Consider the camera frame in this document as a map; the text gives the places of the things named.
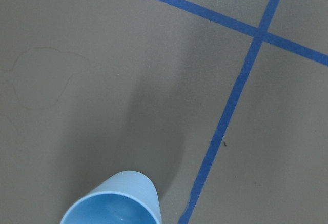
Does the light blue cup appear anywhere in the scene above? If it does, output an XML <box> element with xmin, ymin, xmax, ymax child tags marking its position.
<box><xmin>60</xmin><ymin>171</ymin><xmax>162</xmax><ymax>224</ymax></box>

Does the brown table mat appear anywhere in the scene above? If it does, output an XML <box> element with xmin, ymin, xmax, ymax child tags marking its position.
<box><xmin>1</xmin><ymin>0</ymin><xmax>327</xmax><ymax>223</ymax></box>

